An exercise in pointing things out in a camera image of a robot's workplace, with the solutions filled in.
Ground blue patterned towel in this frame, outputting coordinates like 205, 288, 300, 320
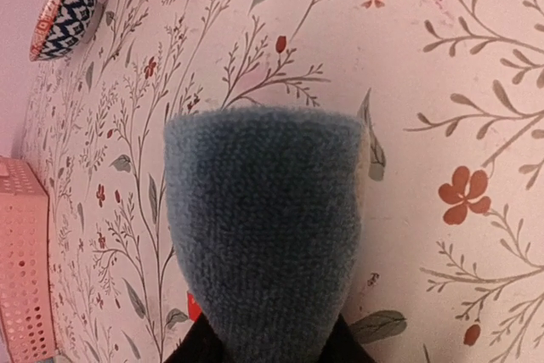
164, 106, 364, 362

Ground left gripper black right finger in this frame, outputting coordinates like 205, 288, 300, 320
314, 313, 376, 363

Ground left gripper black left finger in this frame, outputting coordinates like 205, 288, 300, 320
164, 313, 224, 363

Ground pink perforated plastic basket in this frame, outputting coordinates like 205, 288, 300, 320
1, 157, 56, 362

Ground red patterned bowl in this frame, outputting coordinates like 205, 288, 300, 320
29, 0, 99, 62

